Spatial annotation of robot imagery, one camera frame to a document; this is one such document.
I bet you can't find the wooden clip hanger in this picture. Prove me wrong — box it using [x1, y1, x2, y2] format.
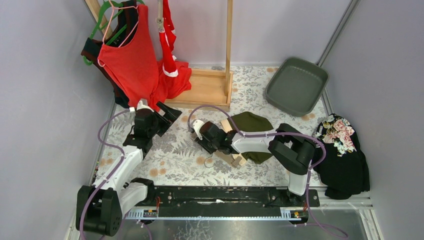
[156, 0, 165, 33]
[213, 119, 248, 169]

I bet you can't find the olive green underwear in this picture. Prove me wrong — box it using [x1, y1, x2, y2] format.
[228, 111, 274, 164]

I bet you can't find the red underwear with white lettering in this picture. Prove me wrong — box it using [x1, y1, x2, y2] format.
[159, 0, 179, 78]

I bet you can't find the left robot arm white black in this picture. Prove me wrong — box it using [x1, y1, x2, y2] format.
[75, 99, 182, 240]

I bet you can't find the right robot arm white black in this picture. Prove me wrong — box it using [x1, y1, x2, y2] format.
[191, 119, 316, 196]

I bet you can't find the green plastic hanger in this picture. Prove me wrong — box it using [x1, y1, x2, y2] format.
[82, 0, 147, 66]

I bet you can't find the floral table cloth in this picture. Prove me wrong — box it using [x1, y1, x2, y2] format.
[94, 65, 329, 187]

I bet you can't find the wooden clothes rack stand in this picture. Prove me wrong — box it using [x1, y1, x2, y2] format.
[165, 0, 234, 111]

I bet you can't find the red tank top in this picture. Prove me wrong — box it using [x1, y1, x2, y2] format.
[97, 4, 192, 111]

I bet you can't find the grey plastic bin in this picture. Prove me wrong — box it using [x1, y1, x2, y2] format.
[264, 57, 329, 117]

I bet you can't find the dark striped garment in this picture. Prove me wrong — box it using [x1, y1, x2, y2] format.
[81, 0, 144, 108]

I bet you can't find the black floral garment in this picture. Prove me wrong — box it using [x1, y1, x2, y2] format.
[312, 113, 371, 200]

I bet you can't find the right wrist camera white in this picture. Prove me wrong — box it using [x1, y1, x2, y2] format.
[192, 119, 205, 140]

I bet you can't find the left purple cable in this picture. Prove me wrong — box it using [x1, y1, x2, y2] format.
[78, 107, 153, 240]

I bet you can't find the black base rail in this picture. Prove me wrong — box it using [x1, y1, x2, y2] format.
[133, 186, 320, 221]

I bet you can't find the pink wire hanger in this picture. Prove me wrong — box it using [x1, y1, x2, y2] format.
[84, 0, 144, 71]

